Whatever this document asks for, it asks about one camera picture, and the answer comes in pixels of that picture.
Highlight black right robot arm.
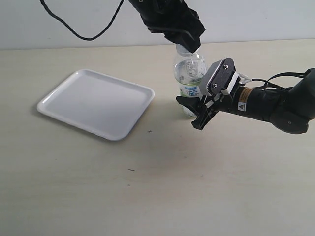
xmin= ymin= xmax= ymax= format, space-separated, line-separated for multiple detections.
xmin=176 ymin=68 xmax=315 ymax=134

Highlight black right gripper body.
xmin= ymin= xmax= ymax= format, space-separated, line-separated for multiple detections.
xmin=192 ymin=85 xmax=240 ymax=130

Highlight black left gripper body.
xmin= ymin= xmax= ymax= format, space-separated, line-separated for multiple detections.
xmin=129 ymin=0 xmax=205 ymax=39

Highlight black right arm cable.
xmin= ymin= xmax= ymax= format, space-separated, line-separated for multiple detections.
xmin=240 ymin=71 xmax=307 ymax=90

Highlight clear plastic drink bottle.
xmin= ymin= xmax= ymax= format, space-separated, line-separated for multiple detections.
xmin=173 ymin=44 xmax=207 ymax=118

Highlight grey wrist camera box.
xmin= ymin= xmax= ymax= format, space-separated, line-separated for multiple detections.
xmin=199 ymin=58 xmax=238 ymax=96

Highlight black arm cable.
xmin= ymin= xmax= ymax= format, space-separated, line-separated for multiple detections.
xmin=39 ymin=0 xmax=125 ymax=41
xmin=240 ymin=71 xmax=307 ymax=90

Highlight white plastic tray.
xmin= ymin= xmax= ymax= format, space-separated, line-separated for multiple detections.
xmin=36 ymin=69 xmax=155 ymax=141

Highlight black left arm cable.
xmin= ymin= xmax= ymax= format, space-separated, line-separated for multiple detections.
xmin=39 ymin=0 xmax=125 ymax=41

